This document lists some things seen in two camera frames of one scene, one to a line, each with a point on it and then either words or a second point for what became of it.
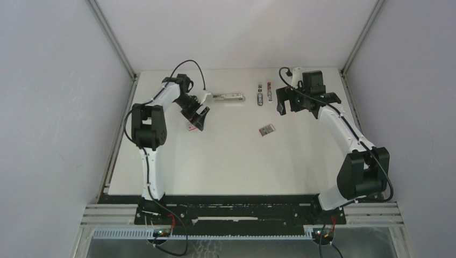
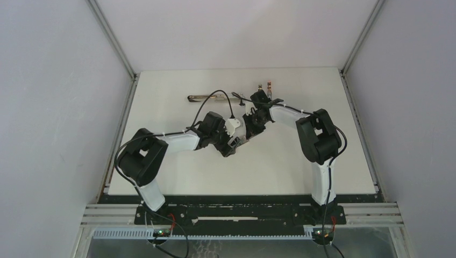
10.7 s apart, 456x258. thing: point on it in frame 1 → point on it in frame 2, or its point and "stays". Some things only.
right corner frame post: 378,6 stays
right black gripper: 287,93 → 251,130
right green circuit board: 327,236 stays
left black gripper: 199,123 → 224,148
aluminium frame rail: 355,214 stays
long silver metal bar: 229,98 stays
